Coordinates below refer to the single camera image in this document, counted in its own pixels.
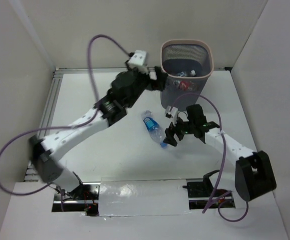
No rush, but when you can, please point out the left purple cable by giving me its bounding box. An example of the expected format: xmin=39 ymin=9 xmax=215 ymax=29
xmin=0 ymin=34 xmax=133 ymax=213

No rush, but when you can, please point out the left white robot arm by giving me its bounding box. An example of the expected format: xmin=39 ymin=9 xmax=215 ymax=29
xmin=28 ymin=66 xmax=167 ymax=200

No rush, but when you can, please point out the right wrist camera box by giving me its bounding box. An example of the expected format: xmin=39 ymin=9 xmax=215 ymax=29
xmin=165 ymin=105 xmax=179 ymax=125

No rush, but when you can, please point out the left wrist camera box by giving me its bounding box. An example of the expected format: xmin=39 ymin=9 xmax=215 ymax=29
xmin=127 ymin=50 xmax=149 ymax=75

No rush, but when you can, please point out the red label water bottle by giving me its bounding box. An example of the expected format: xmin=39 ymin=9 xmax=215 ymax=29
xmin=173 ymin=80 xmax=197 ymax=91

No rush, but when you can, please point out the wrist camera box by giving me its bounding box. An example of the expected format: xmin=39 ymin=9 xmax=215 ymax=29
xmin=165 ymin=105 xmax=179 ymax=125
xmin=127 ymin=50 xmax=149 ymax=75

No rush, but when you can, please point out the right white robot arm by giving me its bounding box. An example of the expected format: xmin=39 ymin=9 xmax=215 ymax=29
xmin=163 ymin=104 xmax=277 ymax=202

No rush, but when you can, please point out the grey mesh waste bin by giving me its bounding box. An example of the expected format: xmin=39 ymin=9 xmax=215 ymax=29
xmin=160 ymin=39 xmax=214 ymax=111

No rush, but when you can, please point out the left aluminium rail frame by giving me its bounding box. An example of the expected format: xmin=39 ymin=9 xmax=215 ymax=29
xmin=23 ymin=70 xmax=63 ymax=182

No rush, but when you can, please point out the back aluminium rail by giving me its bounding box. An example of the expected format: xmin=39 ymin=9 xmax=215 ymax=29
xmin=54 ymin=67 xmax=233 ymax=75

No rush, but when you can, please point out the blue label water bottle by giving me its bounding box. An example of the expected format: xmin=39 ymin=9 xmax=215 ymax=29
xmin=188 ymin=70 xmax=196 ymax=77

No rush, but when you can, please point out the crushed blue cap bottle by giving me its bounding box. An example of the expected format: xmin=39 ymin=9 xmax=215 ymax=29
xmin=141 ymin=110 xmax=167 ymax=149

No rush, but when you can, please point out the wide clear labelled bottle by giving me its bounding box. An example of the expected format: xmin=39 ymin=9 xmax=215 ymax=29
xmin=176 ymin=71 xmax=188 ymax=77

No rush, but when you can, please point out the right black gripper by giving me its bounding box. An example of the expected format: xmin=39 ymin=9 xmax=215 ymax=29
xmin=163 ymin=113 xmax=195 ymax=147

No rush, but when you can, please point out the front base mounting rail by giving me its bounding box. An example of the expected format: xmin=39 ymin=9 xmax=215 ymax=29
xmin=51 ymin=178 xmax=235 ymax=217

